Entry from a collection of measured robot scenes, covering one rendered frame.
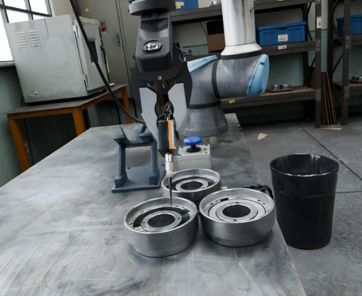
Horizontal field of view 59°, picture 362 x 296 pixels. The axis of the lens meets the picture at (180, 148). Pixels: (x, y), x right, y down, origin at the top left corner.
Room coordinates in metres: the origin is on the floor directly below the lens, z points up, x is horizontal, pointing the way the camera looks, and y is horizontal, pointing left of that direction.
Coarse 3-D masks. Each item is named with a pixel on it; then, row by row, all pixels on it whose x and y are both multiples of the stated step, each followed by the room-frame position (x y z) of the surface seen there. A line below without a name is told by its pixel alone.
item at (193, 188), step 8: (176, 176) 0.57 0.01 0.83; (184, 176) 0.57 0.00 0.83; (192, 176) 0.57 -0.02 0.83; (208, 176) 0.56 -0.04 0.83; (216, 176) 0.54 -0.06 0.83; (168, 184) 0.54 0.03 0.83; (184, 184) 0.54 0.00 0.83; (192, 184) 0.55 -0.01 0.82; (200, 184) 0.54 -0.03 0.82; (216, 184) 0.49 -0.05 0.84; (168, 192) 0.49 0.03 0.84; (176, 192) 0.48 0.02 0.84; (184, 192) 0.48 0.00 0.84; (192, 192) 0.47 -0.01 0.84; (200, 192) 0.47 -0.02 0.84; (208, 192) 0.48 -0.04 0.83; (192, 200) 0.47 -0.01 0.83; (200, 200) 0.47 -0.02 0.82
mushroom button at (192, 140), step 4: (192, 136) 0.69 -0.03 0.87; (196, 136) 0.69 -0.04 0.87; (184, 140) 0.68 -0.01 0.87; (188, 140) 0.67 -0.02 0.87; (192, 140) 0.66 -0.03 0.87; (196, 140) 0.66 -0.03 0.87; (200, 140) 0.67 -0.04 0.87; (188, 144) 0.66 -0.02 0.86; (192, 144) 0.66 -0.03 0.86; (192, 148) 0.68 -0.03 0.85
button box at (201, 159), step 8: (208, 144) 0.71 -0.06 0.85; (184, 152) 0.67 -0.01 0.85; (192, 152) 0.67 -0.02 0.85; (200, 152) 0.66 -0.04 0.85; (208, 152) 0.65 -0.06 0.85; (184, 160) 0.65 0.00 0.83; (192, 160) 0.65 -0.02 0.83; (200, 160) 0.64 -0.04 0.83; (208, 160) 0.64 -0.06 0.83; (184, 168) 0.65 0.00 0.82; (192, 168) 0.65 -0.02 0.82; (200, 168) 0.64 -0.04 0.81; (208, 168) 0.64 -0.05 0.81
